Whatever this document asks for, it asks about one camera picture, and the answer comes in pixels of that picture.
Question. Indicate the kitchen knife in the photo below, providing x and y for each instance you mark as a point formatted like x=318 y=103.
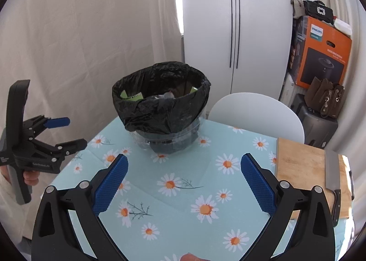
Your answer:
x=331 y=172

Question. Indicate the black trash bag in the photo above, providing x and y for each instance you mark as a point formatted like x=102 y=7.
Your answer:
x=160 y=115

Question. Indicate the daisy print tablecloth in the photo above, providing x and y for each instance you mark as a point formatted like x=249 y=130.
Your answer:
x=183 y=206

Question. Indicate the beige bag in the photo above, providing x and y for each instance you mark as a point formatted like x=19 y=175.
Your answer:
x=298 y=6

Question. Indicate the white wardrobe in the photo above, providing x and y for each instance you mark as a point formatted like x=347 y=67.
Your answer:
x=263 y=35

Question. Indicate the white pouch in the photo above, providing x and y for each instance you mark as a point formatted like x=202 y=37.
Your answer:
x=343 y=26

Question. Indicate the orange cardboard box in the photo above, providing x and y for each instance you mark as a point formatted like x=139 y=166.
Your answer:
x=323 y=57

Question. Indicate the person's right hand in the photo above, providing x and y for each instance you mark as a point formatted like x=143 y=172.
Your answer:
x=191 y=257

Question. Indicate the white chair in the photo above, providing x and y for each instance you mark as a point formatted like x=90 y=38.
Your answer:
x=257 y=112

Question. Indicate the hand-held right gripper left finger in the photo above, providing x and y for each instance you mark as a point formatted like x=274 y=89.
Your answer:
x=111 y=183

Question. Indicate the black handbag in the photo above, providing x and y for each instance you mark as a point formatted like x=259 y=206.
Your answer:
x=317 y=10

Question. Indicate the person's left forearm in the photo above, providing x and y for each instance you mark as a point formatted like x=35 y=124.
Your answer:
x=7 y=206

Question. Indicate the white curtain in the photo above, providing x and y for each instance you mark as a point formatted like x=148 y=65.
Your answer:
x=350 y=0
x=85 y=35

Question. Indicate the wooden cutting board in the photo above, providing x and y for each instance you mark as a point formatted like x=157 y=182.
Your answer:
x=300 y=163

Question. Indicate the person's left hand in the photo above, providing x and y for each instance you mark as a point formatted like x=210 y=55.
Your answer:
x=31 y=177

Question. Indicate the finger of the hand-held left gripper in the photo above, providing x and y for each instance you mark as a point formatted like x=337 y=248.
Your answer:
x=58 y=122
x=71 y=146

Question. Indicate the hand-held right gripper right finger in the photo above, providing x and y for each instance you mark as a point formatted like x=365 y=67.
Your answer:
x=257 y=183

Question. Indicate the black storage case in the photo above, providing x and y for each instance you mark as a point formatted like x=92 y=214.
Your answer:
x=317 y=129

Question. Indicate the plain green packet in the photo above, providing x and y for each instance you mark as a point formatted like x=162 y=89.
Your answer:
x=130 y=95

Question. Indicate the brown suede bag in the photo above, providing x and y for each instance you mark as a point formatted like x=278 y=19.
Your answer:
x=320 y=95

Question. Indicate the clear plastic trash bin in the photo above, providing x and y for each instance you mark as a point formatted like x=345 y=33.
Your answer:
x=185 y=138

